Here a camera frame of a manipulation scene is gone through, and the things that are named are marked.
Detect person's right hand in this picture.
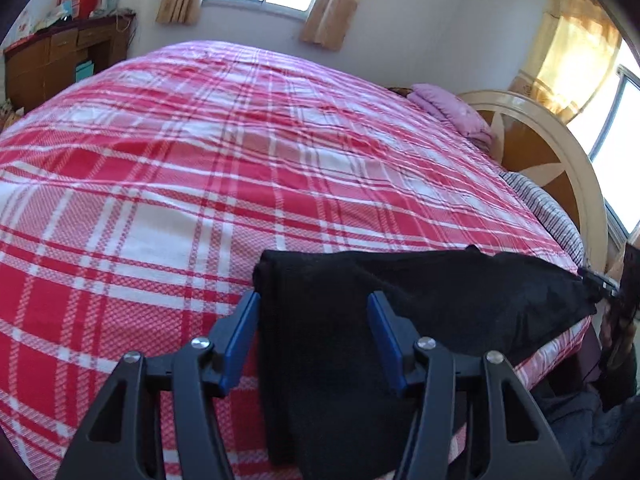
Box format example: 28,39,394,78
600,306,637,370

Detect side window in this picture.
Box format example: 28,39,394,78
568,44,639,235

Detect brown wooden desk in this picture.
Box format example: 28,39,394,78
3,11,137,112

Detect beige floral curtain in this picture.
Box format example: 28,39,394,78
510,0,622,124

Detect dark jacket right forearm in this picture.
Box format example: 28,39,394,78
534,358,640,480

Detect striped pillow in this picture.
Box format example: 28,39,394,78
501,171,586,266

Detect cream wooden headboard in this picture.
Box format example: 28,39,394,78
459,90,608,272

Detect teal box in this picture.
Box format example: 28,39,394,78
75,61,94,82

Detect red white plaid bedspread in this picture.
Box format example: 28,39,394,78
1,41,574,479

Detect beige curtain right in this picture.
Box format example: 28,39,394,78
299,0,360,51

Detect black pants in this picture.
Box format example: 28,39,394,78
253,246,594,479

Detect folded pink blanket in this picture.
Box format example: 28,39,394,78
407,84,495,154

